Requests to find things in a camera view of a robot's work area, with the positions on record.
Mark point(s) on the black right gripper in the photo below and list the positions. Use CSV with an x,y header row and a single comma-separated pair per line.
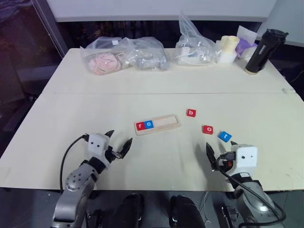
x,y
219,164

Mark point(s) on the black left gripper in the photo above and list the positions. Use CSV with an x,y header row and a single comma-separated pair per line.
x,y
111,155

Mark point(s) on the blue letter tile t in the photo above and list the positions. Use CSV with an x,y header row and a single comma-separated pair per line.
x,y
225,136

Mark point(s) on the red letter tile o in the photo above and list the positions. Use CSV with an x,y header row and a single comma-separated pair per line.
x,y
208,130

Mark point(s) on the red letter tile b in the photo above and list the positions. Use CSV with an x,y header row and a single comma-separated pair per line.
x,y
191,113

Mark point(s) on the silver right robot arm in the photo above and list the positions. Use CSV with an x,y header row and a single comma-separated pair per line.
x,y
251,202

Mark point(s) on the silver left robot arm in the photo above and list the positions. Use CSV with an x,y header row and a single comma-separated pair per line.
x,y
76,185

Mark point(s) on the red letter tile r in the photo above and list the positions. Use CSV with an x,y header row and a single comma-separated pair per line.
x,y
140,126

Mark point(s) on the blue letter tile o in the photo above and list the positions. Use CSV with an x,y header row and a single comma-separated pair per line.
x,y
149,124

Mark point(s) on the wooden letter tray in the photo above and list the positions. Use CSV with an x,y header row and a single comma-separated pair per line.
x,y
166,123

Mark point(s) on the dark rounded shape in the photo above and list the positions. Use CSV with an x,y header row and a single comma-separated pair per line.
x,y
185,211
129,209

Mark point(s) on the pink plush toy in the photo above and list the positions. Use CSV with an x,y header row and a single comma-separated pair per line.
x,y
104,63

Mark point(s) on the clear bag with grey parts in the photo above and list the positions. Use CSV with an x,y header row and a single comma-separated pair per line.
x,y
147,52

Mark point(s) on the clear bag with pink plush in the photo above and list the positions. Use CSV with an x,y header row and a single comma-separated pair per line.
x,y
95,50

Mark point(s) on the black drink bottle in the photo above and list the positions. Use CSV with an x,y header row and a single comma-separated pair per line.
x,y
261,54

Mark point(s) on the cream cylindrical cup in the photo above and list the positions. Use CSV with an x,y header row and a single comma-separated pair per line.
x,y
229,44

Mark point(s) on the purple tissue pack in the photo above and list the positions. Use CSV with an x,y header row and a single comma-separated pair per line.
x,y
245,46

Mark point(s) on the black office chair base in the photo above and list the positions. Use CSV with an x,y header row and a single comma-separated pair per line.
x,y
14,122

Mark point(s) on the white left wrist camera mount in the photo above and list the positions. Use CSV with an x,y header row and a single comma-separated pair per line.
x,y
97,145

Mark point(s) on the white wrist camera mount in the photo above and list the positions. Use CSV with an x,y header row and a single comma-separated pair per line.
x,y
97,145
245,158

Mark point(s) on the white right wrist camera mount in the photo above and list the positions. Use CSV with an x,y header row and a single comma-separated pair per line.
x,y
245,158

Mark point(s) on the black metal bracket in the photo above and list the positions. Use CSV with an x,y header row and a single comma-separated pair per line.
x,y
230,215
92,217

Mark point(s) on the grey metal partition frame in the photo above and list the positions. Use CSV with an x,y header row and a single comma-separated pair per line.
x,y
52,26

